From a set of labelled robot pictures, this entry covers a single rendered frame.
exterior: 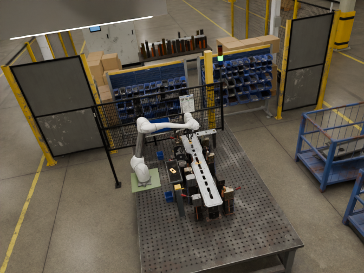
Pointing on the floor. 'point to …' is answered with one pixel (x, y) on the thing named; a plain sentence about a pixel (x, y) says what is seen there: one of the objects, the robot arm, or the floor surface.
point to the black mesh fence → (157, 118)
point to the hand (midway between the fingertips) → (189, 139)
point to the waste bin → (278, 85)
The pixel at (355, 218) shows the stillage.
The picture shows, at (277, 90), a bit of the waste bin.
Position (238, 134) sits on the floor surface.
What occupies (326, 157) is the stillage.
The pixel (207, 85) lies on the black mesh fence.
